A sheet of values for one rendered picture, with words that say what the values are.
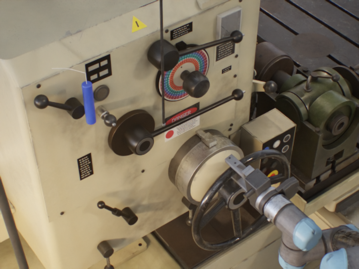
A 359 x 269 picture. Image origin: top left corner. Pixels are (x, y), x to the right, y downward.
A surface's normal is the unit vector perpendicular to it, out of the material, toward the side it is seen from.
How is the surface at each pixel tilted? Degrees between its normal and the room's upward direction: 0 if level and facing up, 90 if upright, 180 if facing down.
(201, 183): 79
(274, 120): 0
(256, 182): 14
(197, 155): 28
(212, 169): 64
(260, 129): 0
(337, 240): 73
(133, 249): 0
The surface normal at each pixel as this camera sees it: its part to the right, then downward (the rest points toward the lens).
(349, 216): 0.00, -0.72
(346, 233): -0.57, -0.82
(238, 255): 0.59, 0.56
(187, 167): -0.65, -0.10
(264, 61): -0.38, -0.44
